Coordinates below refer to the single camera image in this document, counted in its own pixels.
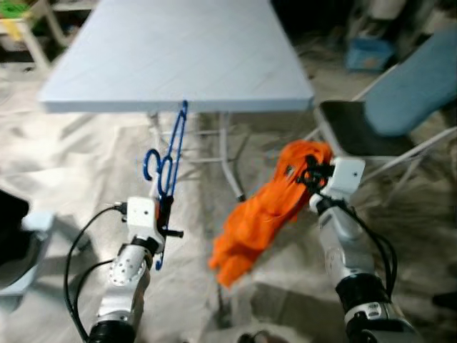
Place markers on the blue plastic hanger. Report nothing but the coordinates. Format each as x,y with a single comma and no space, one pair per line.
166,182

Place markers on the orange shirt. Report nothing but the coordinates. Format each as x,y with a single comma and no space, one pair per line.
257,221

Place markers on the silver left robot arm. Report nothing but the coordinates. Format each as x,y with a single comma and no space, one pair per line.
125,275

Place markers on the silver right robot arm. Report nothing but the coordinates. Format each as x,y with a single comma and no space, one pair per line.
339,243

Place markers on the white grey folding chair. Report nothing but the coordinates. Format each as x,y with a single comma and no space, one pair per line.
350,128

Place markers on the light blue pillow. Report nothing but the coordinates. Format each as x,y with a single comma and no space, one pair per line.
414,86

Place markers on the small blue plastic basket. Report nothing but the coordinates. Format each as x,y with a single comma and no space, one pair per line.
371,53

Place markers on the small white table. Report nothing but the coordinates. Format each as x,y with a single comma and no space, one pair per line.
43,14

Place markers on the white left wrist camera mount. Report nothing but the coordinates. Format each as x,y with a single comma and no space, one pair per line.
141,214

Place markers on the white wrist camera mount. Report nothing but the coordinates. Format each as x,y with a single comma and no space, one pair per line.
141,214
346,175

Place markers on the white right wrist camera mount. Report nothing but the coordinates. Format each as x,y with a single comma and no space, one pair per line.
346,175

